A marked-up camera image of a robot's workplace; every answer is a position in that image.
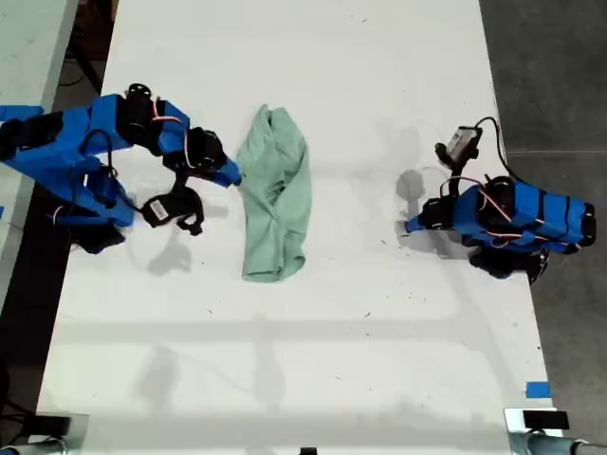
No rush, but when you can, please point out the silver black camera box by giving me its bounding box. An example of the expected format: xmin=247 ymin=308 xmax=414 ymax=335
xmin=434 ymin=125 xmax=480 ymax=166

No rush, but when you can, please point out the thin black floor cable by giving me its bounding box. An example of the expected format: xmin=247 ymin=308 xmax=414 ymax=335
xmin=59 ymin=45 xmax=104 ymax=94

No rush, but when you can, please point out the grey metal pipe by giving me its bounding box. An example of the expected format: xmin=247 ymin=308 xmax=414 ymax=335
xmin=509 ymin=433 xmax=607 ymax=455

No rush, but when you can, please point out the small blue tape square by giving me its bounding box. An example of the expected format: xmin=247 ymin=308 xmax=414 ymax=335
xmin=524 ymin=380 xmax=553 ymax=400

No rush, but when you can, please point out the small black box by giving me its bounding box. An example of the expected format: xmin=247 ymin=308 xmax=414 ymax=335
xmin=33 ymin=414 xmax=72 ymax=438
xmin=522 ymin=409 xmax=570 ymax=431

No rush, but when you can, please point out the black labelled camera box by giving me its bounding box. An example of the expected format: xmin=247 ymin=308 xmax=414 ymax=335
xmin=140 ymin=188 xmax=206 ymax=237

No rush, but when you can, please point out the white metal table bracket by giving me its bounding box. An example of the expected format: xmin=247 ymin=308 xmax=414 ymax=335
xmin=503 ymin=407 xmax=571 ymax=436
xmin=60 ymin=412 xmax=90 ymax=447

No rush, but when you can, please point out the black camera cable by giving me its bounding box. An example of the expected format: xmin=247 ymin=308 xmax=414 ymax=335
xmin=473 ymin=117 xmax=519 ymax=182
xmin=78 ymin=129 xmax=146 ymax=214

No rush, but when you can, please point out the red white arm wire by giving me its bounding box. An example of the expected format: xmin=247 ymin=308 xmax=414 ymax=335
xmin=439 ymin=175 xmax=530 ymax=247
xmin=150 ymin=96 xmax=193 ymax=170

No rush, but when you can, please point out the pale green t-shirt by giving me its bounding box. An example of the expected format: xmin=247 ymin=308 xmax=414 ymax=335
xmin=235 ymin=103 xmax=314 ymax=284

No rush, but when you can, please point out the long blue tape strip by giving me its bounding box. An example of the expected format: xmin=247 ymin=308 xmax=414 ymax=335
xmin=0 ymin=104 xmax=45 ymax=120

